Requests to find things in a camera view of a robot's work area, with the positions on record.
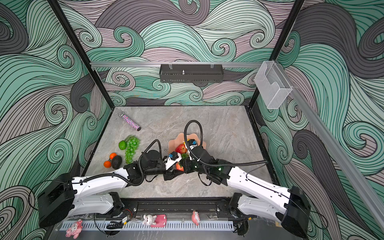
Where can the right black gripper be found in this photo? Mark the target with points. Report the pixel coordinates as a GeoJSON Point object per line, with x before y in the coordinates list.
{"type": "Point", "coordinates": [187, 161]}

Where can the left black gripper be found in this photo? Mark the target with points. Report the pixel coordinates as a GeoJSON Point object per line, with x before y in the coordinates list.
{"type": "Point", "coordinates": [173, 174]}

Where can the red fake apple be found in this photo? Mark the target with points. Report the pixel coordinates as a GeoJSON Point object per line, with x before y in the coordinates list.
{"type": "Point", "coordinates": [181, 149]}

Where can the pink wavy fruit bowl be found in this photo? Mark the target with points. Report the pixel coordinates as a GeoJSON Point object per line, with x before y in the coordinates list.
{"type": "Point", "coordinates": [173, 144]}

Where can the dark fake avocado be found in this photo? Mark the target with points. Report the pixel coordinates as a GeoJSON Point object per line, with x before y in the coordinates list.
{"type": "Point", "coordinates": [116, 162]}

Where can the green fake lime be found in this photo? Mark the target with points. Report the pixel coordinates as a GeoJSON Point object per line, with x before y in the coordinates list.
{"type": "Point", "coordinates": [122, 145]}

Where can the red fake strawberry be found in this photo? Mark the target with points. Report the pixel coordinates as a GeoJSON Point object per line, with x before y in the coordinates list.
{"type": "Point", "coordinates": [179, 167]}

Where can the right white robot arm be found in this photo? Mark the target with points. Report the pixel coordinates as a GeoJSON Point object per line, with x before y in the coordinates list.
{"type": "Point", "coordinates": [290, 207]}

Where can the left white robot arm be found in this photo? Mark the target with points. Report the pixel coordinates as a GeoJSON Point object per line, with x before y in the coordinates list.
{"type": "Point", "coordinates": [68, 196]}

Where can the green fake grape bunch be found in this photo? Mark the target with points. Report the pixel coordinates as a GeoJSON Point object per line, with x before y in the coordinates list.
{"type": "Point", "coordinates": [132, 143]}

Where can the orange fake tangerine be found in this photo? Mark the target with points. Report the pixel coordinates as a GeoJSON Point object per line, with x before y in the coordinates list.
{"type": "Point", "coordinates": [107, 164]}
{"type": "Point", "coordinates": [112, 155]}

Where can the white bunny pink toy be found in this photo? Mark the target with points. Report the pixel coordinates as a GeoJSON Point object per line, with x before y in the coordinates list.
{"type": "Point", "coordinates": [155, 221]}

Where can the small pink figurine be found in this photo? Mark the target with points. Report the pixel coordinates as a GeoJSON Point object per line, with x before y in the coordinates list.
{"type": "Point", "coordinates": [196, 218]}

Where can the purple sprinkle tube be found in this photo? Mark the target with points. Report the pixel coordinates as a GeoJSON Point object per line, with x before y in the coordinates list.
{"type": "Point", "coordinates": [129, 121]}

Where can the pink plush toy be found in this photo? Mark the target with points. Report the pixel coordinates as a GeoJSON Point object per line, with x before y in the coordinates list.
{"type": "Point", "coordinates": [74, 230]}

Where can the black wall tray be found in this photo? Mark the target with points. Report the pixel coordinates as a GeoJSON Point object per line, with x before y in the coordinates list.
{"type": "Point", "coordinates": [191, 74]}

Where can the aluminium rail back wall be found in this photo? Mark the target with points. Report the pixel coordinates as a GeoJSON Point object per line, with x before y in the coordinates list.
{"type": "Point", "coordinates": [121, 64]}

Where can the aluminium rail wall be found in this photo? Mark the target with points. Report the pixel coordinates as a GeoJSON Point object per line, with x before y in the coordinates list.
{"type": "Point", "coordinates": [364, 189]}
{"type": "Point", "coordinates": [121, 64]}

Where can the clear plastic wall holder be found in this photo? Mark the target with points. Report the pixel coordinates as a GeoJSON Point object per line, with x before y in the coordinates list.
{"type": "Point", "coordinates": [273, 84]}

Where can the aluminium rail right wall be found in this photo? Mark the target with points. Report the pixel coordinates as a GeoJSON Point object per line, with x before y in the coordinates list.
{"type": "Point", "coordinates": [364, 189]}

